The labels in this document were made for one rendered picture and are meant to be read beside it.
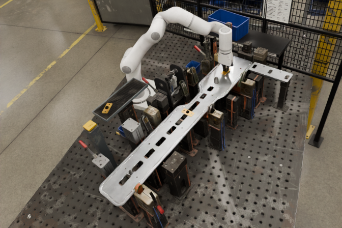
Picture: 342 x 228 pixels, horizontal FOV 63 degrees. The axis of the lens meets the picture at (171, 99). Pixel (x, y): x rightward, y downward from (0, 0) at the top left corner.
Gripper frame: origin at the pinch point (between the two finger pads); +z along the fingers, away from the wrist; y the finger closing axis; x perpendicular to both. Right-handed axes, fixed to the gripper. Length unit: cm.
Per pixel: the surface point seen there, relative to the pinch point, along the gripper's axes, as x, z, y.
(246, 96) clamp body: -8.3, 10.6, 21.1
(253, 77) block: 6.9, 5.5, 18.5
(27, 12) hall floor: 69, 103, -514
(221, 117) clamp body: -41.3, 0.0, 21.9
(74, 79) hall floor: -12, 103, -239
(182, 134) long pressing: -63, 4, 8
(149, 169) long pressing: -92, 4, 8
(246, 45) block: 26.8, -4.2, 1.6
